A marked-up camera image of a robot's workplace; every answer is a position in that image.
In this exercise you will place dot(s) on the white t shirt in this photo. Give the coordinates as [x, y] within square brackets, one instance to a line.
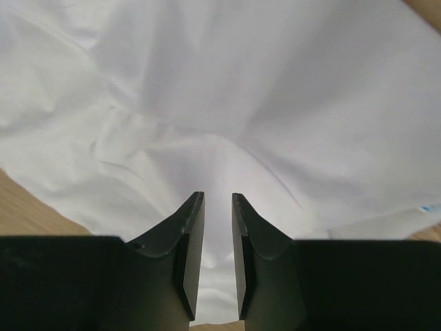
[324, 114]

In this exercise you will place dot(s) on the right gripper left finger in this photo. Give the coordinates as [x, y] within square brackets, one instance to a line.
[103, 282]

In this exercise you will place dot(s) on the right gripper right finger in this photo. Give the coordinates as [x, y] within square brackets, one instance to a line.
[316, 284]

